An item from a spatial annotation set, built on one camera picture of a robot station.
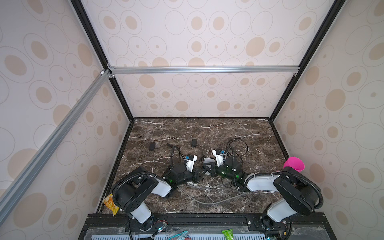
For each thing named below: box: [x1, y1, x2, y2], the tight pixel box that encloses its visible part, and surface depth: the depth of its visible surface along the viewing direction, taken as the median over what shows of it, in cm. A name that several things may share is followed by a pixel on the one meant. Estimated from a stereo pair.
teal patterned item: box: [167, 231, 192, 240], surface depth 70 cm
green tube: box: [221, 228, 235, 240], surface depth 71 cm
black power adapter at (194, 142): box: [191, 139, 197, 147], surface depth 107 cm
